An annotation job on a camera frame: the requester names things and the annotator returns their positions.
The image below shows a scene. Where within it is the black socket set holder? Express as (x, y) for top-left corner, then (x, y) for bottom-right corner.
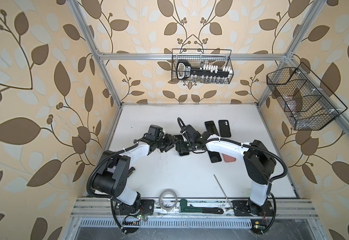
(174, 60), (233, 82)

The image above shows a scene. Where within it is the pink phone case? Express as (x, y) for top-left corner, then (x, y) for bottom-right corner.
(222, 154), (236, 163)

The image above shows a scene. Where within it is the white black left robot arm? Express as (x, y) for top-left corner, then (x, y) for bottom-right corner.
(86, 125), (178, 234)

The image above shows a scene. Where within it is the thin metal rod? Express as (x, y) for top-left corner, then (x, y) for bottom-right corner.
(213, 174), (233, 212)

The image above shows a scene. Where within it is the black wire basket right wall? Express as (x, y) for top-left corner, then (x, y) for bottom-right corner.
(266, 62), (347, 131)

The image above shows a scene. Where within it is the black phone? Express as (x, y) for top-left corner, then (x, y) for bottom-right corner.
(174, 135), (189, 157)
(204, 121), (219, 136)

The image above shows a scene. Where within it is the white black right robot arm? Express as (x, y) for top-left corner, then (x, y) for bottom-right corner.
(177, 117), (287, 235)

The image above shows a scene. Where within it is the clear tape roll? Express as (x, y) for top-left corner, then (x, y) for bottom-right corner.
(159, 189), (178, 213)

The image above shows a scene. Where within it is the black wire basket back wall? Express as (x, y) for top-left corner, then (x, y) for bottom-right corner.
(171, 48), (234, 85)

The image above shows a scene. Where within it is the green black pipe wrench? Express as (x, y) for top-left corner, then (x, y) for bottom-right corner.
(179, 199), (224, 215)

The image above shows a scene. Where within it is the black wire basket wall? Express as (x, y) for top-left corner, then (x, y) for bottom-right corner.
(171, 48), (234, 85)
(266, 62), (347, 131)

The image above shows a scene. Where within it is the black phone case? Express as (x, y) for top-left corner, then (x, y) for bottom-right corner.
(218, 120), (231, 138)

